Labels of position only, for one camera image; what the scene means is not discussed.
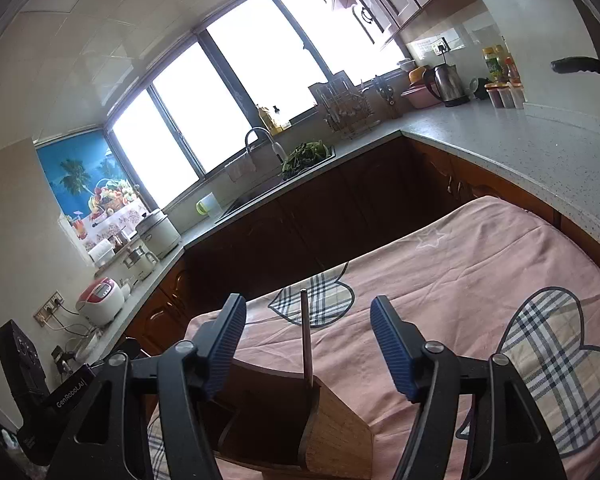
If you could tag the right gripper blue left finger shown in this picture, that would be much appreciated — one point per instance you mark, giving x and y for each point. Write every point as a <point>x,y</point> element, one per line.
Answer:
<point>106,436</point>

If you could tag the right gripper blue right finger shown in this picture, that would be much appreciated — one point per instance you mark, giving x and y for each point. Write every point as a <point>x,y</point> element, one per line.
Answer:
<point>508,436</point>

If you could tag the grey thin chopstick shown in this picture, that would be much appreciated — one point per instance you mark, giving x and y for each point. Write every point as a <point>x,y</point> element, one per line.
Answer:
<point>306,339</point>

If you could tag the red white rice cooker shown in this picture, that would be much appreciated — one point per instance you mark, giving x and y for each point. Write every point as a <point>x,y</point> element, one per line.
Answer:
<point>102,301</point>

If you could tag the wooden utensil holder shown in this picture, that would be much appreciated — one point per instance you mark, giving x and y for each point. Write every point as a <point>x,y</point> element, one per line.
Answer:
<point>278,423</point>

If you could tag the pink tablecloth with plaid hearts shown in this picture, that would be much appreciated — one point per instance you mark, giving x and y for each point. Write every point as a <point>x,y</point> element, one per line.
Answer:
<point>487,278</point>

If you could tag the small white electric pot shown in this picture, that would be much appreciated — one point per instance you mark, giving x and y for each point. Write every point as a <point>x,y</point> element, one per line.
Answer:
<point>140,262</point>

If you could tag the white tall rice cooker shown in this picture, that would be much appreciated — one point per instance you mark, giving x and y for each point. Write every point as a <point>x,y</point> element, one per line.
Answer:
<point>158,233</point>

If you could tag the beach fruit poster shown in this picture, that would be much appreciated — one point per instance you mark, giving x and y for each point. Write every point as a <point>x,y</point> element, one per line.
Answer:
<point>92,189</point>

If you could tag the grey speckled countertop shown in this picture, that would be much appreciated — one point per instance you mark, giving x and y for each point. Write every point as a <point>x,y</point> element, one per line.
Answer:
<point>559,164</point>

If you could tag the lower wooden cabinets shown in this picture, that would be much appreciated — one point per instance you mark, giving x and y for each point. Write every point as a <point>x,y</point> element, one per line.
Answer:
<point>362,204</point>

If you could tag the spice jars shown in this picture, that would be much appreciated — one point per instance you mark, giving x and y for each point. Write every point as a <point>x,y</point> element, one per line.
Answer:
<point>508,95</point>

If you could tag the green leafy vegetables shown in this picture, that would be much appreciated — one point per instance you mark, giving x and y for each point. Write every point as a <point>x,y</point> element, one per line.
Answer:
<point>303,157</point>

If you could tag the pink basin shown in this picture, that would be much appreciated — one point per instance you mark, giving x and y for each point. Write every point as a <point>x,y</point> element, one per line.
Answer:
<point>420,97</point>

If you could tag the yellow oil bottle on sill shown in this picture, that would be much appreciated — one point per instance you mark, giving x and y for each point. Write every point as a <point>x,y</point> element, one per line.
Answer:
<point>269,121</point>

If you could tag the stainless electric kettle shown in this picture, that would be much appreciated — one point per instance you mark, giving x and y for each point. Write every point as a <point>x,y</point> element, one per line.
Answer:
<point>444,84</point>

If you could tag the dish drying rack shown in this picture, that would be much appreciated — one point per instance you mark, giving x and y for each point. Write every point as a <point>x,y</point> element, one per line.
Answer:
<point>343,105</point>

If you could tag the knife block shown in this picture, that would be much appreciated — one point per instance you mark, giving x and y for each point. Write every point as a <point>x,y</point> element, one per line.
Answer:
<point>386,93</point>

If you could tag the condiment bottles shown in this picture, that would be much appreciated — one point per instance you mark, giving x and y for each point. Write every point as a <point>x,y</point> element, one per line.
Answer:
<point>501,65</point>

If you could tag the black wok on stove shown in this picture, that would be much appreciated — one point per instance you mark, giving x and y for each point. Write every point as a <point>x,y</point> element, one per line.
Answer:
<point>576,64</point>

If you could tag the wall power outlet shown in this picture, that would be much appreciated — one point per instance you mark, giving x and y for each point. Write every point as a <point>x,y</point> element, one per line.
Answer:
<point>44,313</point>

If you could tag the green handled white jug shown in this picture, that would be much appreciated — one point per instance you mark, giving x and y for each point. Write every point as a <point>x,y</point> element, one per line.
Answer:
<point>209,206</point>

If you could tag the kitchen window frame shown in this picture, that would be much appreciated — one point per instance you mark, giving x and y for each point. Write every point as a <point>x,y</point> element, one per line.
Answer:
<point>200,110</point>

